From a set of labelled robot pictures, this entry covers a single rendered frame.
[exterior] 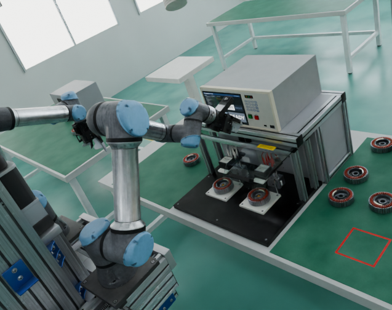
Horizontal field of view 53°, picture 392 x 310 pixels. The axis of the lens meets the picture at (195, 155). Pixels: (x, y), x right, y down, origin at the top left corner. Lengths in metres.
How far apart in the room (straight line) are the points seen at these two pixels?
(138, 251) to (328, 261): 0.78
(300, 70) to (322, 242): 0.78
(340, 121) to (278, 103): 0.42
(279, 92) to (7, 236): 1.21
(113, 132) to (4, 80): 4.96
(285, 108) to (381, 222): 0.63
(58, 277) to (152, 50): 6.08
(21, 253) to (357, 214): 1.35
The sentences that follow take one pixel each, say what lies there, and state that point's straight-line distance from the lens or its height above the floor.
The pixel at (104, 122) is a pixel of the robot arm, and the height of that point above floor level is 1.59.
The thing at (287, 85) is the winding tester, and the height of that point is 1.28.
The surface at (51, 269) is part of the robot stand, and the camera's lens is 1.55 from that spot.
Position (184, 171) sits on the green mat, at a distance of 2.47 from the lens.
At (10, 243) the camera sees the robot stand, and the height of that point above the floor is 1.34.
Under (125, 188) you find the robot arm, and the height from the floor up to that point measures 1.39.
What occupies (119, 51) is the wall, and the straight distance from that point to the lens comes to 6.94.
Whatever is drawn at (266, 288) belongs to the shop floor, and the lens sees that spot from 2.64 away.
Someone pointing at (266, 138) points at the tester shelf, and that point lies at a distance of 1.86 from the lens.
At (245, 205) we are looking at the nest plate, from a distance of 2.00.
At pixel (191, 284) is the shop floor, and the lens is 2.83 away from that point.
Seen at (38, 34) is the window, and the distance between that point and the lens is 6.33.
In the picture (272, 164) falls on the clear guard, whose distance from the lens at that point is 1.72.
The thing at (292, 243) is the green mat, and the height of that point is 0.75.
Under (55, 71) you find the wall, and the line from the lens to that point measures 6.41.
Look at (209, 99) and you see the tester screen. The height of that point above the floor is 1.25.
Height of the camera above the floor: 2.02
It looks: 29 degrees down
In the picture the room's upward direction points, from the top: 20 degrees counter-clockwise
